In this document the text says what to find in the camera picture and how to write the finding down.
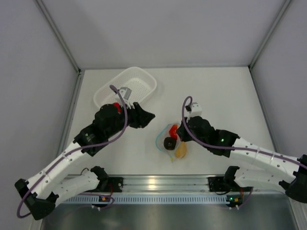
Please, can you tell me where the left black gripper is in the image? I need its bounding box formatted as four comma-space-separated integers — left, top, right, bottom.
106, 101, 154, 138

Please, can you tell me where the orange red fake tomato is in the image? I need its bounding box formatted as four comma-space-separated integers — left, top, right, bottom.
168, 124, 178, 140

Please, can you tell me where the orange fake food piece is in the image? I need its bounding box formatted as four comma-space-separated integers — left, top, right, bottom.
175, 142, 188, 159

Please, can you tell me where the clear zip top bag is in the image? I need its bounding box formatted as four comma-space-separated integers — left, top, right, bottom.
155, 123, 188, 162

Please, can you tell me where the dark fake food piece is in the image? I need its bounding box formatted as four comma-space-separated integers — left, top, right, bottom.
164, 137, 177, 150

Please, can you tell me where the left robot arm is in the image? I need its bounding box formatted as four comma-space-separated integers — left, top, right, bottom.
14, 102, 155, 220

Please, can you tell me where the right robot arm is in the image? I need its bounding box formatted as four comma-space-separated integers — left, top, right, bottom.
177, 116, 307, 203

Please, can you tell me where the white perforated plastic basket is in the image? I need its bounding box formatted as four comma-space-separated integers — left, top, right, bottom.
93, 67, 157, 108

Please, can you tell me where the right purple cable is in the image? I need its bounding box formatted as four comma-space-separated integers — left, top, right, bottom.
181, 96, 307, 168

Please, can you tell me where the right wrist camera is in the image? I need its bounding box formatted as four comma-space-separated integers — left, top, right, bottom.
186, 103, 202, 118

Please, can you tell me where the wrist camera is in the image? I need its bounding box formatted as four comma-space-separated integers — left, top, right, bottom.
186, 103, 202, 118
119, 87, 132, 101

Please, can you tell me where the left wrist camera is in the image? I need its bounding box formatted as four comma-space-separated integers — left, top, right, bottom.
119, 87, 132, 101

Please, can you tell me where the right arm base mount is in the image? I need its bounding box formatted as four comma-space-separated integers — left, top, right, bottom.
208, 176, 241, 193

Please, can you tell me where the aluminium mounting rail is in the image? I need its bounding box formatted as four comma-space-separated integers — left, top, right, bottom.
56, 174, 300, 194

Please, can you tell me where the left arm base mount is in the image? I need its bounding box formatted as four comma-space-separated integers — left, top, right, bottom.
93, 176, 124, 193

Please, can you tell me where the slotted cable duct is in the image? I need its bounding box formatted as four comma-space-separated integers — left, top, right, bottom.
63, 195, 240, 205

